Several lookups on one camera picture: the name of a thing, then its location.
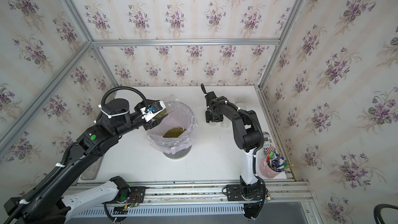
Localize clear jar with mung beans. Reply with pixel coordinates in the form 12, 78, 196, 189
221, 122, 230, 128

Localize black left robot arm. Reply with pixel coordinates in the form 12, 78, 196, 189
4, 97, 166, 224

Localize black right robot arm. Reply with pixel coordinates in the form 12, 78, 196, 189
203, 89, 264, 199

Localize mung beans in bin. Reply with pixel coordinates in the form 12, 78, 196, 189
163, 127, 186, 139

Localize mesh bin with plastic bag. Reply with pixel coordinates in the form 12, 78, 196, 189
145, 103, 199, 160

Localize grey sponge pad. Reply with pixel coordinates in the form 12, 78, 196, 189
80, 157, 103, 180

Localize pink pen holder cup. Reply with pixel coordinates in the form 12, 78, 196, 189
259, 159, 281, 179

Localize pens in holder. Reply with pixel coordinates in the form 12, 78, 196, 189
265, 147, 292, 174

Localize aluminium frame crossbar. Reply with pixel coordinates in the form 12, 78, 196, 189
91, 38, 280, 47

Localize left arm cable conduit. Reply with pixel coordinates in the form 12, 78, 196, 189
2, 86, 150, 224

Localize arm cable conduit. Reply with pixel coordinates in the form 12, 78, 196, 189
2, 86, 150, 224
200, 83, 268, 218

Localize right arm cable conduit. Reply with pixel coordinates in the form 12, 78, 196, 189
200, 83, 268, 218

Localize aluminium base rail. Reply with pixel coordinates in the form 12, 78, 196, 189
77, 179, 318, 223

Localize aluminium frame post left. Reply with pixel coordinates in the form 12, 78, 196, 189
60, 0, 119, 87

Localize aluminium frame post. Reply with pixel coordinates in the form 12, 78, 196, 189
258, 0, 306, 89
60, 0, 119, 87

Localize aluminium frame post right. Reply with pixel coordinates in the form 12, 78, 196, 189
258, 0, 306, 89

